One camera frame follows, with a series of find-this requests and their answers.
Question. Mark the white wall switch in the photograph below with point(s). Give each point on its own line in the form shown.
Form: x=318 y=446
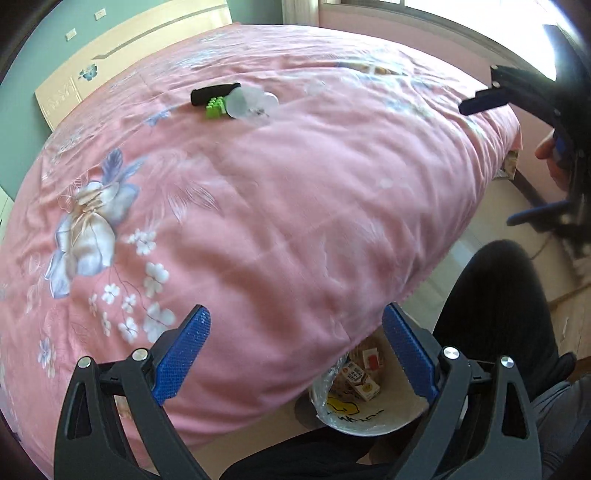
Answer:
x=70 y=33
x=100 y=15

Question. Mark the pink floral bedspread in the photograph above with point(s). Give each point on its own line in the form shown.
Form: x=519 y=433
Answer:
x=277 y=207

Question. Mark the cream curtain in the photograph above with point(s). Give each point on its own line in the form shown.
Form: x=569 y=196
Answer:
x=300 y=11

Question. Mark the grey floral bed skirt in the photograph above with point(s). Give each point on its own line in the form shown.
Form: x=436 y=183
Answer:
x=510 y=161

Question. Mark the white printed carton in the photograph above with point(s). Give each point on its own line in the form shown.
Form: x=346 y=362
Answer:
x=360 y=378

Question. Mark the person's right hand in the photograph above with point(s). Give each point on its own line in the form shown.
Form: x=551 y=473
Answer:
x=545 y=150

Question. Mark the person's grey jacket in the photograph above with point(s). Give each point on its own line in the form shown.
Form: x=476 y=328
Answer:
x=558 y=415

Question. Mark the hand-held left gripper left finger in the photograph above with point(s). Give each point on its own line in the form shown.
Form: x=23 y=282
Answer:
x=182 y=355

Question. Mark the cream bed headboard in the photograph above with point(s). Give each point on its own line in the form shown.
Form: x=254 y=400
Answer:
x=138 y=46

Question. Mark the green toy block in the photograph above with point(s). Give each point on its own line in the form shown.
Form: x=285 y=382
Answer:
x=214 y=110

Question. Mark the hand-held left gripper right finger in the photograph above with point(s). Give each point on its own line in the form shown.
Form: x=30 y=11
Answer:
x=408 y=350

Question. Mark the black cylinder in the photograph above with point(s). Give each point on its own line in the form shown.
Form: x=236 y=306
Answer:
x=212 y=94

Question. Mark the white bin with plastic liner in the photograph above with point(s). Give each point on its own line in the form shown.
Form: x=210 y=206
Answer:
x=364 y=422

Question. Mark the clear plastic cup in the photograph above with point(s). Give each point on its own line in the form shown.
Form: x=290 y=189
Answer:
x=249 y=104

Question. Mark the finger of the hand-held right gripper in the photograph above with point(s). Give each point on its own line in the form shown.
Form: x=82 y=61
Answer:
x=531 y=214
x=480 y=102

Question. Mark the window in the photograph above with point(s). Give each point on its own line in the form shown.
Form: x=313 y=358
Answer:
x=461 y=18

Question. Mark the person's right leg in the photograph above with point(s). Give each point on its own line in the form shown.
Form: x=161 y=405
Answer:
x=498 y=300

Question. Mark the small red white box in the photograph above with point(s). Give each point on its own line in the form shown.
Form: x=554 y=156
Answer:
x=371 y=357

